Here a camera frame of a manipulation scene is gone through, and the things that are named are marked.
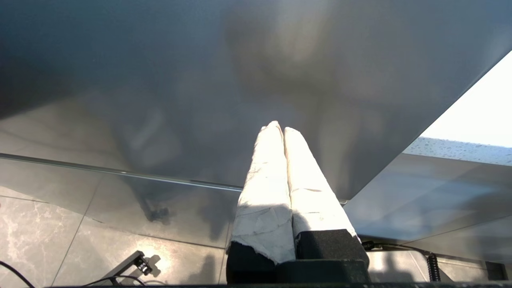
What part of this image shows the tall fridge with grey front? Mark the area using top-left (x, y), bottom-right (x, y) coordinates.
top-left (0, 0), bottom-right (512, 248)

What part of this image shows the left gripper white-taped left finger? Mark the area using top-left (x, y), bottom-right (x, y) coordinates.
top-left (225, 120), bottom-right (296, 284)

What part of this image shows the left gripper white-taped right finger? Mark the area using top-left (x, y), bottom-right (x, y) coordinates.
top-left (284, 127), bottom-right (370, 263)

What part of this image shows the black floor block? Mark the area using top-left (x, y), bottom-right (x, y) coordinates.
top-left (485, 261), bottom-right (508, 280)

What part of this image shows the coiled black cable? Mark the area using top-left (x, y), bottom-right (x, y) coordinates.
top-left (362, 240), bottom-right (441, 282)

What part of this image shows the grey base cabinet front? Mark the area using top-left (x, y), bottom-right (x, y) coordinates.
top-left (344, 153), bottom-right (512, 264)

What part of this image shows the small black metal bracket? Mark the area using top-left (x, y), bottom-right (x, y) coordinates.
top-left (102, 250), bottom-right (154, 285)

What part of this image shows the thin black floor cable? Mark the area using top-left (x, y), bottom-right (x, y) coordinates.
top-left (80, 274), bottom-right (146, 287)
top-left (0, 261), bottom-right (36, 288)

